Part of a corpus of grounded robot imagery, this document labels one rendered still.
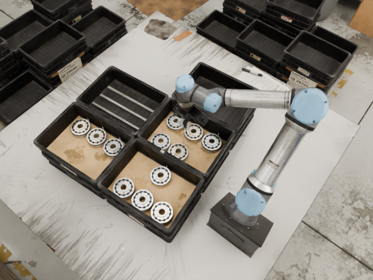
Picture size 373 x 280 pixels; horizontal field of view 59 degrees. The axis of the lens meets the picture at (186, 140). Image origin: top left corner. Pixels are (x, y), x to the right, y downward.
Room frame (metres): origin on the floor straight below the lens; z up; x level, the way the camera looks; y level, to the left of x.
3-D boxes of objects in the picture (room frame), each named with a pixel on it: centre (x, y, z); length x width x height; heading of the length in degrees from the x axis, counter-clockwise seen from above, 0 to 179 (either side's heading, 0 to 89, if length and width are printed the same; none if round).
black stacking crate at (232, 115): (1.10, -0.15, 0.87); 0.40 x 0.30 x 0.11; 59
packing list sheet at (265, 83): (1.35, -0.46, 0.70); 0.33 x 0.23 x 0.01; 53
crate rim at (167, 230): (0.58, 0.15, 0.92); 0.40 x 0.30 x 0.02; 59
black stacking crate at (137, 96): (1.05, 0.34, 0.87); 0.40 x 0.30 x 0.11; 59
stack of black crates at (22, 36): (2.03, 1.32, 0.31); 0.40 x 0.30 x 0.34; 143
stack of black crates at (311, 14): (2.34, -0.85, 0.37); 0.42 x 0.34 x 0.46; 53
